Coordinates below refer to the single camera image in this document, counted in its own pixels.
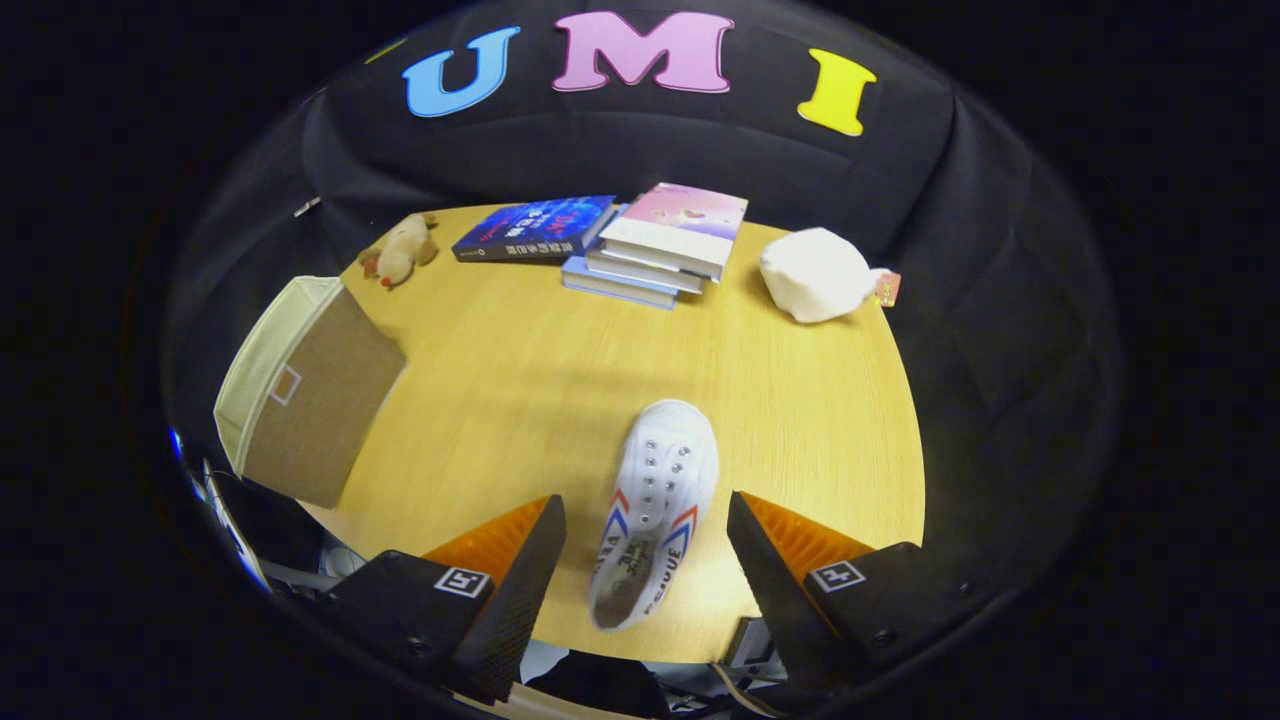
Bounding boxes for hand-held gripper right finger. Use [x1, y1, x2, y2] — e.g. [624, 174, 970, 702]
[725, 490, 1001, 701]

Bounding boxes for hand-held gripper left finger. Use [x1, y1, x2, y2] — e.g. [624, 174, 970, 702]
[320, 493, 568, 704]

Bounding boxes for beige fabric storage box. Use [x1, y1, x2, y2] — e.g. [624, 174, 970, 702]
[213, 276, 409, 509]

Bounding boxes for white plush toy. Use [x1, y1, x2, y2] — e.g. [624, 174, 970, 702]
[758, 227, 901, 324]

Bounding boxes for white paperback book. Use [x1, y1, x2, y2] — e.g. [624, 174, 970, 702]
[585, 245, 706, 296]

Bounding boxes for brown plush dog toy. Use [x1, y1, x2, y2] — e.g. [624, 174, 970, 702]
[358, 212, 439, 291]

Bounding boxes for dark blue book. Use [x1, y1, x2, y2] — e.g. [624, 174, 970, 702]
[452, 195, 619, 264]

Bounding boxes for pink cover book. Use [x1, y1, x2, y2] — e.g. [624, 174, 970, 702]
[598, 182, 749, 283]

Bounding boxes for black backdrop cloth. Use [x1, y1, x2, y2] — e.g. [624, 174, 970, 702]
[160, 0, 1121, 621]

